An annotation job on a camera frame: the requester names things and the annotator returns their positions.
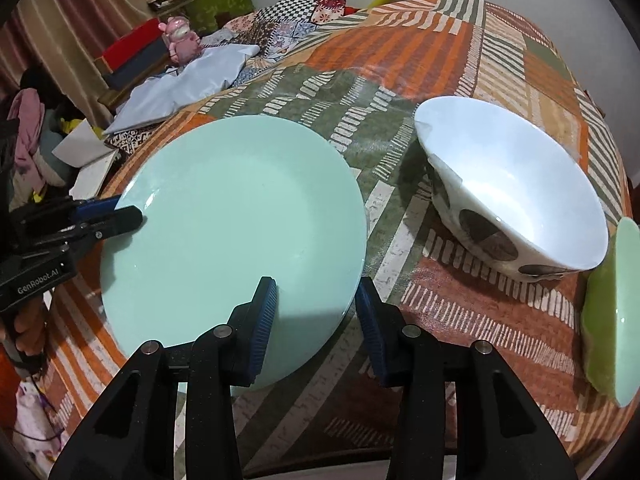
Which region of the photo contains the mint green plate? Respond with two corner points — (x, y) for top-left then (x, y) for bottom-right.
(100, 115), (367, 388)

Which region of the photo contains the left hand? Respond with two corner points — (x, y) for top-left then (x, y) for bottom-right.
(1, 296), (48, 356)

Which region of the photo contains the pink cloth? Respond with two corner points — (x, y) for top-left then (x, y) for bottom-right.
(8, 88), (44, 188)

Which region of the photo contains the green bowl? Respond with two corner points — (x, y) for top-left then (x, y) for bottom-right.
(582, 217), (639, 408)

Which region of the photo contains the dark blue box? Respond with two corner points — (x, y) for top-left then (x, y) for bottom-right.
(102, 37), (170, 90)

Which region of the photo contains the red box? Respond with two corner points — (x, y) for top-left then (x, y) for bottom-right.
(93, 18), (162, 74)

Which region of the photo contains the white folded cloth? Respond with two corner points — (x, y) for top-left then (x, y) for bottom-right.
(105, 44), (259, 134)

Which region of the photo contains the pink rabbit figurine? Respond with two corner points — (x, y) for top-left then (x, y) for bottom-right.
(158, 16), (203, 66)

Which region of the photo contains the striped brown curtain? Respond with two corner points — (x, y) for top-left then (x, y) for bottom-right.
(1, 0), (151, 127)

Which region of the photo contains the green storage box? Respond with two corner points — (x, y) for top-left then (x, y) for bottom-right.
(186, 0), (255, 35)

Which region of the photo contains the white bowl with dark spots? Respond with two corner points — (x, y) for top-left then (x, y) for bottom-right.
(414, 96), (608, 282)

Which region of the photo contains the checkered patchwork blanket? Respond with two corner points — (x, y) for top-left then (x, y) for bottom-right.
(202, 0), (359, 87)

